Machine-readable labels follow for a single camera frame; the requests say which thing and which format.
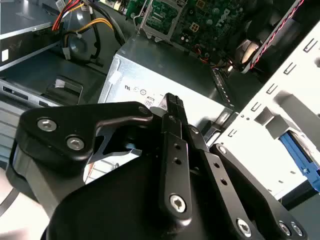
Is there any hard disk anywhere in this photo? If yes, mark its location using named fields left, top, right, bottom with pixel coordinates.
left=279, top=131, right=320, bottom=179

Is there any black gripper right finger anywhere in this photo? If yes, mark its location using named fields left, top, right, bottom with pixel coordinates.
left=174, top=94, right=310, bottom=240

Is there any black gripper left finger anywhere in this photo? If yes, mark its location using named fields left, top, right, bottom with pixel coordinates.
left=19, top=92, right=195, bottom=225

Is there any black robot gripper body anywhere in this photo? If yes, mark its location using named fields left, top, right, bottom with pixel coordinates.
left=4, top=142, right=237, bottom=240

